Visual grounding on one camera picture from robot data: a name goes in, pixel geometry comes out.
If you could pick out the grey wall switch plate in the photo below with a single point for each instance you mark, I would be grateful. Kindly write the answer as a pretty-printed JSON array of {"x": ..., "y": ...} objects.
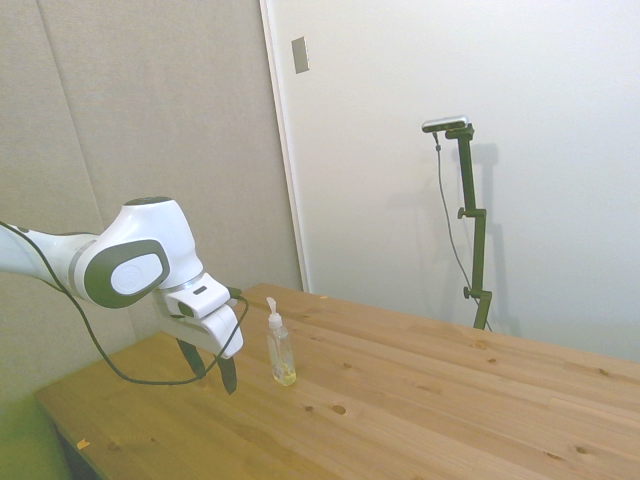
[{"x": 300, "y": 55}]

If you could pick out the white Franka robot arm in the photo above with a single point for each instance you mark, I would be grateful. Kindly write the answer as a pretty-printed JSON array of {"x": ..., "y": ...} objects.
[{"x": 135, "y": 250}]

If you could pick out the green blurred object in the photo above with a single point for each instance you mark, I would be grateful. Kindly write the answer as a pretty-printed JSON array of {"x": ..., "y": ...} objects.
[{"x": 25, "y": 440}]

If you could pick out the dark green camera stand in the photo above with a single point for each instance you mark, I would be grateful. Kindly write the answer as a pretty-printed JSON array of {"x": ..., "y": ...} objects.
[{"x": 474, "y": 225}]

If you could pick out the clear sanitizer pump bottle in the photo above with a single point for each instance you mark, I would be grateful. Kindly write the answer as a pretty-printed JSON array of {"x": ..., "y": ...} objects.
[{"x": 281, "y": 350}]

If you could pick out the silver exterior camera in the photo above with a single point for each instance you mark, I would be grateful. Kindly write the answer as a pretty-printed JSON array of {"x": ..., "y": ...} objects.
[{"x": 446, "y": 123}]

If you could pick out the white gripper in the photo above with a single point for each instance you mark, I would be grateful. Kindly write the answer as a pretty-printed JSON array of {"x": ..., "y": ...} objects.
[{"x": 212, "y": 332}]

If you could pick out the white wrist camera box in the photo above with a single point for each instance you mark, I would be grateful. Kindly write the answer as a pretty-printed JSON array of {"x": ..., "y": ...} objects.
[{"x": 197, "y": 299}]

